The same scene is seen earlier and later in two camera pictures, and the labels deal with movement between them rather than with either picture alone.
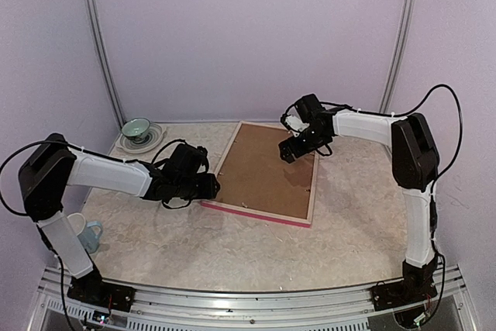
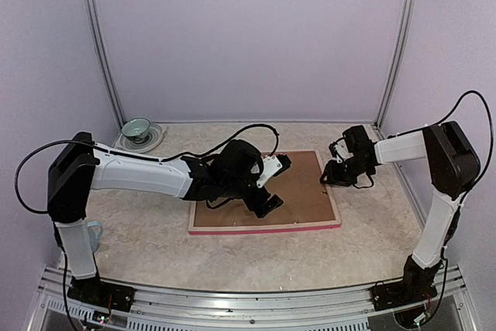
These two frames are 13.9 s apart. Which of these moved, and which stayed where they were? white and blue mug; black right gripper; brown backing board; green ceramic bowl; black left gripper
Moved: black right gripper; brown backing board; black left gripper
Stayed: white and blue mug; green ceramic bowl
